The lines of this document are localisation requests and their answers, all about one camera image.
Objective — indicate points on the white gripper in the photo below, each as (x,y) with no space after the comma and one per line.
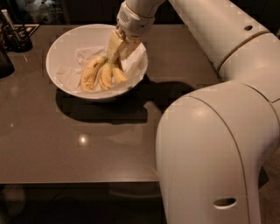
(135,24)

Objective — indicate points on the yellow banana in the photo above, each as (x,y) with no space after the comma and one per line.
(118,73)
(106,76)

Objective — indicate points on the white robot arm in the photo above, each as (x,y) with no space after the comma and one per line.
(212,143)

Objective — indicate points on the large spotted banana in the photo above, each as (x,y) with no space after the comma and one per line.
(87,79)

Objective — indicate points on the white ceramic bowl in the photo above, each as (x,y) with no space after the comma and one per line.
(62,52)

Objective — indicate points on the white paper bowl liner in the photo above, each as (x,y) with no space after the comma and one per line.
(134,68)

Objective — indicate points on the dark round pot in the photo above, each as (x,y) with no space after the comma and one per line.
(6,67)

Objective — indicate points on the black wire utensil holder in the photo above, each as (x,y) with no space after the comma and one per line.
(25,41)

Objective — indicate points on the white utensil handle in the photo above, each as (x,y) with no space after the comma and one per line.
(10,24)

